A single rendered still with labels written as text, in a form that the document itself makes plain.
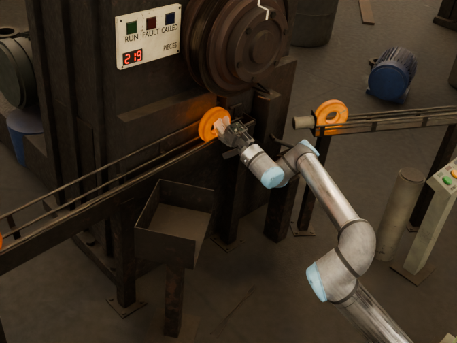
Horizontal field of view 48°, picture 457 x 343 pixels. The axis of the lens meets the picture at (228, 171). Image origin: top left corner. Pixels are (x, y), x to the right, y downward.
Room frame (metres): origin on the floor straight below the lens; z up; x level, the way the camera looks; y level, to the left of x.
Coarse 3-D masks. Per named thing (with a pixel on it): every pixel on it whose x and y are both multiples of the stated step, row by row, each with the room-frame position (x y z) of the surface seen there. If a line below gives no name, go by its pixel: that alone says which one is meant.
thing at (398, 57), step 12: (396, 48) 3.89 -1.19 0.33; (384, 60) 3.72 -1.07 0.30; (396, 60) 3.68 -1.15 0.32; (408, 60) 3.76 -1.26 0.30; (372, 72) 3.61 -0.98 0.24; (384, 72) 3.56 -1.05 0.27; (396, 72) 3.53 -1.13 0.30; (408, 72) 3.63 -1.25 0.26; (372, 84) 3.58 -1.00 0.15; (384, 84) 3.55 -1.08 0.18; (396, 84) 3.52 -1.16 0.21; (408, 84) 3.61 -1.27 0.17; (384, 96) 3.54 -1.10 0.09; (396, 96) 3.51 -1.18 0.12
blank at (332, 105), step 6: (324, 102) 2.07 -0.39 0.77; (330, 102) 2.06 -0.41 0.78; (336, 102) 2.06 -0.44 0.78; (342, 102) 2.10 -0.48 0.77; (318, 108) 2.06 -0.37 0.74; (324, 108) 2.04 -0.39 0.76; (330, 108) 2.05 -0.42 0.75; (336, 108) 2.06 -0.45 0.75; (342, 108) 2.07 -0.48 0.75; (318, 114) 2.04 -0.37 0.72; (324, 114) 2.04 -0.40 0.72; (342, 114) 2.07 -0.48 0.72; (318, 120) 2.04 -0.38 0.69; (324, 120) 2.05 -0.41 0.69; (330, 120) 2.08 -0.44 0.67; (336, 120) 2.07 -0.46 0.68; (342, 120) 2.07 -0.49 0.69; (336, 126) 2.06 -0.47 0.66
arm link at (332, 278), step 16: (336, 256) 1.14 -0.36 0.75; (320, 272) 1.11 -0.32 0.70; (336, 272) 1.10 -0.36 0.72; (352, 272) 1.10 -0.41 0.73; (320, 288) 1.08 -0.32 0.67; (336, 288) 1.08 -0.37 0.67; (352, 288) 1.09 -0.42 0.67; (336, 304) 1.08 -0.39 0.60; (352, 304) 1.07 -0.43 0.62; (368, 304) 1.08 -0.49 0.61; (352, 320) 1.06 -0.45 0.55; (368, 320) 1.06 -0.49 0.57; (384, 320) 1.08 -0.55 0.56; (368, 336) 1.05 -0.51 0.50; (384, 336) 1.04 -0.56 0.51; (400, 336) 1.06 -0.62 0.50
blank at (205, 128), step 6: (216, 108) 1.82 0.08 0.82; (222, 108) 1.84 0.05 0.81; (204, 114) 1.79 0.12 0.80; (210, 114) 1.78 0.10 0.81; (216, 114) 1.80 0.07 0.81; (222, 114) 1.82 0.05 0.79; (228, 114) 1.85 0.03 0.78; (204, 120) 1.77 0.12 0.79; (210, 120) 1.77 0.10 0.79; (204, 126) 1.75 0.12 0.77; (210, 126) 1.77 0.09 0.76; (204, 132) 1.75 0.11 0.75; (210, 132) 1.77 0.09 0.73; (204, 138) 1.75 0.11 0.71; (210, 138) 1.78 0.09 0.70
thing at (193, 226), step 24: (168, 192) 1.44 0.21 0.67; (192, 192) 1.43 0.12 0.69; (144, 216) 1.28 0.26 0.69; (168, 216) 1.38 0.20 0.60; (192, 216) 1.40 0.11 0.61; (144, 240) 1.19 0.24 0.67; (168, 240) 1.18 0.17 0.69; (192, 240) 1.17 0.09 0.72; (168, 264) 1.18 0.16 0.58; (192, 264) 1.17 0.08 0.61; (168, 288) 1.30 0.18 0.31; (168, 312) 1.30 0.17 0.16; (168, 336) 1.30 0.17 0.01; (192, 336) 1.31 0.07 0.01
